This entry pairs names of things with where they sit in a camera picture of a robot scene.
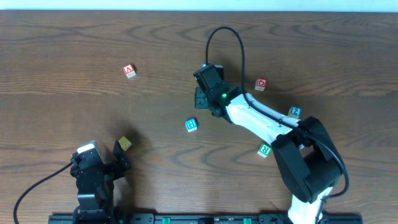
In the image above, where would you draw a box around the red letter A block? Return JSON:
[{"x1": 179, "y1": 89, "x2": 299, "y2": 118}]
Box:
[{"x1": 123, "y1": 63, "x2": 136, "y2": 78}]

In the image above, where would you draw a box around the blue number 2 block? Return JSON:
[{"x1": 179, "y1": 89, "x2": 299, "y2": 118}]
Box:
[{"x1": 288, "y1": 106, "x2": 302, "y2": 118}]

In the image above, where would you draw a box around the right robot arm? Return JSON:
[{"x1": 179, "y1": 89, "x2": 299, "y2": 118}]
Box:
[{"x1": 193, "y1": 65, "x2": 348, "y2": 223}]

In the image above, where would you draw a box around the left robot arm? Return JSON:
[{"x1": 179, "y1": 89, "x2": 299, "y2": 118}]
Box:
[{"x1": 70, "y1": 141, "x2": 131, "y2": 223}]

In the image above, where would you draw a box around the yellow wooden block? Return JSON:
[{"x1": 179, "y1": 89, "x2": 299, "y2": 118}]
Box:
[{"x1": 118, "y1": 136, "x2": 132, "y2": 151}]

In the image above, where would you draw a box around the blue letter H block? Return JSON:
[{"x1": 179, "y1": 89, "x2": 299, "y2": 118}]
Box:
[{"x1": 185, "y1": 118, "x2": 198, "y2": 133}]

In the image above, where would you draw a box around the red letter O block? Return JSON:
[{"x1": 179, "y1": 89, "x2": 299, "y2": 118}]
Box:
[{"x1": 254, "y1": 78, "x2": 268, "y2": 91}]

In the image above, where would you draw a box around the green letter R block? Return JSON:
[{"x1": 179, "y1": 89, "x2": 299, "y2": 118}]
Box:
[{"x1": 257, "y1": 143, "x2": 272, "y2": 158}]

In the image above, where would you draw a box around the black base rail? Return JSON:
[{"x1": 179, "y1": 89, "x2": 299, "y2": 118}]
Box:
[{"x1": 48, "y1": 213, "x2": 363, "y2": 224}]

